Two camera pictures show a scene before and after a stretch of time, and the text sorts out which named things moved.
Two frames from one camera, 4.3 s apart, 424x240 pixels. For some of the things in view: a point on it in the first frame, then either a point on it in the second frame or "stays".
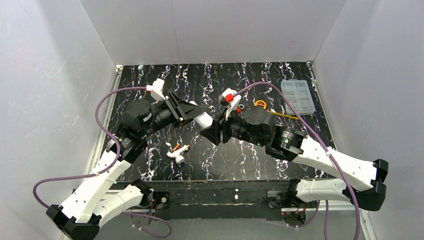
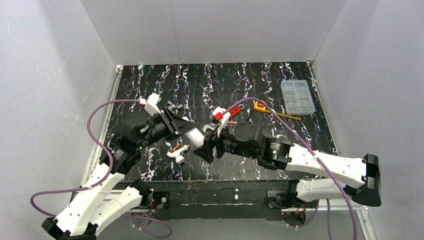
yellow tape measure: (260, 103) stays
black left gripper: (175, 108) → (171, 122)
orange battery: (176, 147) stays
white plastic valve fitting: (176, 154) stays
